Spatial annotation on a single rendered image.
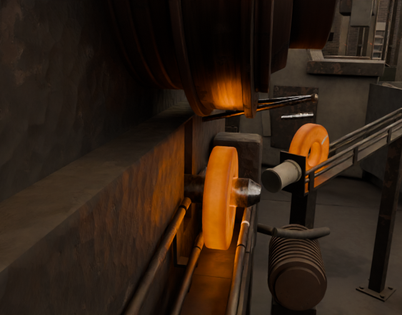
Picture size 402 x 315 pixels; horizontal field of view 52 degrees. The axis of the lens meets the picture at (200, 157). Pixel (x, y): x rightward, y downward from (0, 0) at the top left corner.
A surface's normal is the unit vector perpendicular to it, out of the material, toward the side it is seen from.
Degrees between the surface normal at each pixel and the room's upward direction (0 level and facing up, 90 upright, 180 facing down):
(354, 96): 90
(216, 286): 5
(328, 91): 90
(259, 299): 0
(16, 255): 23
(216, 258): 0
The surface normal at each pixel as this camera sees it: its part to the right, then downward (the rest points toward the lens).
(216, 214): -0.19, 0.21
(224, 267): 0.02, -0.96
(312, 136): 0.70, 0.20
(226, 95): -0.11, 0.96
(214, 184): -0.15, -0.32
